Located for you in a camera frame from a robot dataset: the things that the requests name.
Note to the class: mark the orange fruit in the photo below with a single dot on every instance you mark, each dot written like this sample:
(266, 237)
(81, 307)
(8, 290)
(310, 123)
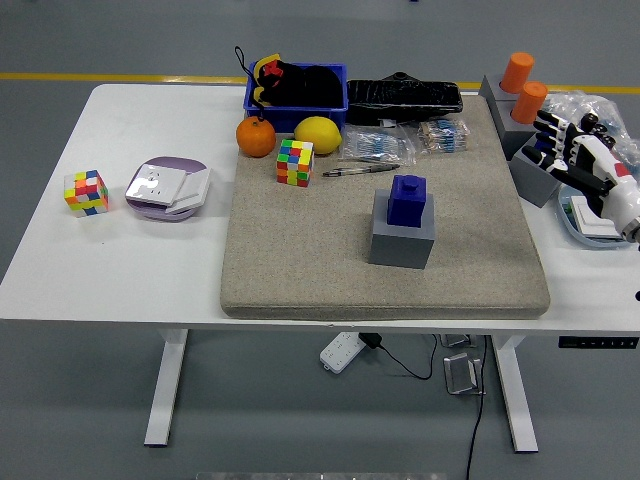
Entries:
(255, 137)

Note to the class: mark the clear bag of blue resistors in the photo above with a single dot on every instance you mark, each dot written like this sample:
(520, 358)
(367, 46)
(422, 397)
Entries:
(375, 145)

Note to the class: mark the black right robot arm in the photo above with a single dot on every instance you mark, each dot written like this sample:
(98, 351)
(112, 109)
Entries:
(634, 233)

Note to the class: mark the purple plate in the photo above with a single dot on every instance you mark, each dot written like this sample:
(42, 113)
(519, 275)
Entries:
(172, 162)

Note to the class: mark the yellow lemon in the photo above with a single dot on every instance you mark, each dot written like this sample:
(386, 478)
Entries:
(317, 135)

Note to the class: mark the grey cylinder holder block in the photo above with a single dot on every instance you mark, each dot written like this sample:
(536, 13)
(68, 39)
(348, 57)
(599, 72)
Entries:
(490, 90)
(512, 135)

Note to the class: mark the blue plastic bin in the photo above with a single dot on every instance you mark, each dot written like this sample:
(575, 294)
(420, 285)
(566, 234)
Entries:
(300, 118)

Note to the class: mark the white wall socket panel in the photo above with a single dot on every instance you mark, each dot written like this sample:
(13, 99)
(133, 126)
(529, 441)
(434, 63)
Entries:
(152, 185)

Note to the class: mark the white table leg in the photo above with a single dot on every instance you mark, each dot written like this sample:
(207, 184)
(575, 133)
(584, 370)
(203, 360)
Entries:
(167, 390)
(515, 395)

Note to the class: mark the clear ballpoint pen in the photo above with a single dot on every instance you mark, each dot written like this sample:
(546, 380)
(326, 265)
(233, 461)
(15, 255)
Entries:
(360, 170)

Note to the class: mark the crumpled clear plastic bag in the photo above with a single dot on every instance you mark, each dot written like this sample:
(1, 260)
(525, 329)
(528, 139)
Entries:
(570, 102)

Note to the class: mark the orange cylinder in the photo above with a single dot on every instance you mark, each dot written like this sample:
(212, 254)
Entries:
(529, 102)
(516, 72)

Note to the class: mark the blue seal stamp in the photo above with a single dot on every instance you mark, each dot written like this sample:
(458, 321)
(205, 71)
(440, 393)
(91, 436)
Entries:
(407, 202)

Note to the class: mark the light blue plate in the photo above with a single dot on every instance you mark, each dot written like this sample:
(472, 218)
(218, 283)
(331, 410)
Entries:
(569, 225)

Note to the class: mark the metal floor bracket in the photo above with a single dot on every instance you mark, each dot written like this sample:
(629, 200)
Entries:
(456, 341)
(462, 375)

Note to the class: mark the grey-brown mat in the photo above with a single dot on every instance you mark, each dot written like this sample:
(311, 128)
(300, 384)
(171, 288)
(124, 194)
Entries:
(300, 250)

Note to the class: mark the white power strip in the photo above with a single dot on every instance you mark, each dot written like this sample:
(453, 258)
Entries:
(341, 352)

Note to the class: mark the grey square seal holder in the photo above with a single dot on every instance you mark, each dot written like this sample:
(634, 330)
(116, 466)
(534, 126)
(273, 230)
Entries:
(535, 185)
(397, 247)

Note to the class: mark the small black cylindrical part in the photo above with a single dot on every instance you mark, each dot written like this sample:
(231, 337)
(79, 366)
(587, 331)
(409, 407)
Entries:
(590, 122)
(607, 137)

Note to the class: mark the multicoloured puzzle cube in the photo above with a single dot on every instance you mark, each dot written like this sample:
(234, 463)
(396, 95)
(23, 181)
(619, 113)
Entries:
(86, 195)
(295, 162)

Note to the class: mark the black table control panel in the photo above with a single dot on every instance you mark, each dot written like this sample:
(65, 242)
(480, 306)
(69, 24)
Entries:
(600, 343)

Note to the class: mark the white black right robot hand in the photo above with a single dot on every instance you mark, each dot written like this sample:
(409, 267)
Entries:
(615, 195)

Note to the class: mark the black wrapped long object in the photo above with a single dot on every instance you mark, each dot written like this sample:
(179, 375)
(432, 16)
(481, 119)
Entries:
(400, 100)

